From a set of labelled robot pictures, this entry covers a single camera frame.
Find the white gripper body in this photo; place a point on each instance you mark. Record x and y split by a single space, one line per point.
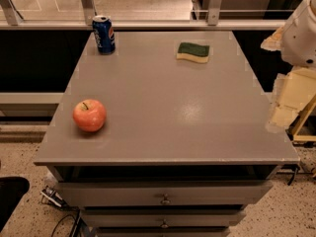
300 39

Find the green and yellow sponge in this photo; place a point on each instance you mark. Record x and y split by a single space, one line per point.
193 52

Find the metal railing frame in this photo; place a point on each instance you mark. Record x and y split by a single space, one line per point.
146 14

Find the red apple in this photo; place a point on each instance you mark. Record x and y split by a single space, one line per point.
89 115

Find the middle grey drawer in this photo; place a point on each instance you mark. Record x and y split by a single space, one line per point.
163 218

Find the yellow wooden frame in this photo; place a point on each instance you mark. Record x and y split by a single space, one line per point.
302 131

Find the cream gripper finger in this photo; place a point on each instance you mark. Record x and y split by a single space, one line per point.
280 118
273 42

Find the small device on floor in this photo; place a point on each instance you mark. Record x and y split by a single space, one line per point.
53 196

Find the black chair seat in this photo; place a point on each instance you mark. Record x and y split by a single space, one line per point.
12 190

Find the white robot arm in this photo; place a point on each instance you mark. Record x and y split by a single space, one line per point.
296 41

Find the top grey drawer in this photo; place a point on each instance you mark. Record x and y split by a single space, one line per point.
163 193

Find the grey drawer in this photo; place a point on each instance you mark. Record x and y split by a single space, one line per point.
163 193
163 218

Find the blue Pepsi can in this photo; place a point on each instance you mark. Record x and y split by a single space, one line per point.
104 34

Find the grey drawer cabinet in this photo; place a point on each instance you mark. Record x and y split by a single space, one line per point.
168 120

